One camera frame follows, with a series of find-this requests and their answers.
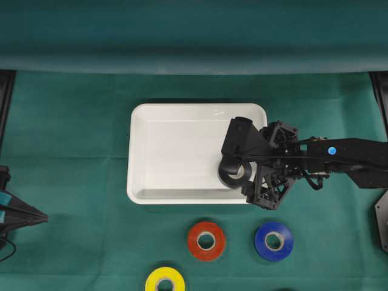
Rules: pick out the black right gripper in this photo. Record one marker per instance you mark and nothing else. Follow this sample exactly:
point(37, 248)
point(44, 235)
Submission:
point(276, 171)

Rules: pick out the red tape roll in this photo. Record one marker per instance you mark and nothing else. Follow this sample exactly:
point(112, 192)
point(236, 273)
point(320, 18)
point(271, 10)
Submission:
point(206, 241)

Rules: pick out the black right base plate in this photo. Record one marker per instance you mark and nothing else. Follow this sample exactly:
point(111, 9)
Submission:
point(381, 212)

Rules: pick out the black left side rail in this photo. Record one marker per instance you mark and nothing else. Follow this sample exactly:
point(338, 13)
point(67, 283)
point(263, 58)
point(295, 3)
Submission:
point(6, 86)

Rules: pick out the black rail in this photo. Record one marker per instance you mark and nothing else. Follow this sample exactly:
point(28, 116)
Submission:
point(380, 89)
point(6, 86)

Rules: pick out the yellow tape roll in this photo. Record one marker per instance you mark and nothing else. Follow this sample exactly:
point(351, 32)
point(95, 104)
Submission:
point(161, 274)

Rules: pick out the black tape roll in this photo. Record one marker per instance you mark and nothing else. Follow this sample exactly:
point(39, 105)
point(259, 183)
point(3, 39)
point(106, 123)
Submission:
point(234, 173)

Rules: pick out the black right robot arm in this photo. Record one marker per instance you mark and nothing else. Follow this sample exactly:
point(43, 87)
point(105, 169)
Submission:
point(363, 160)

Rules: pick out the black right side rail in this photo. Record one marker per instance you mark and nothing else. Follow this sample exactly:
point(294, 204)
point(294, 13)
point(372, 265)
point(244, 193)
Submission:
point(380, 89)

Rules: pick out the blue tape roll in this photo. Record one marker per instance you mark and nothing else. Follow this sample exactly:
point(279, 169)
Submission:
point(273, 241)

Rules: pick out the white plastic tray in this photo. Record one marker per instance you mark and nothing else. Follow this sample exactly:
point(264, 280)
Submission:
point(175, 151)

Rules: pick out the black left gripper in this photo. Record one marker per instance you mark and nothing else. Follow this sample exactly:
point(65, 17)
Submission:
point(15, 213)

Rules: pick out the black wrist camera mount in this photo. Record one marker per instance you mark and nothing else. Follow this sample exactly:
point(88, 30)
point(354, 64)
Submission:
point(244, 142)

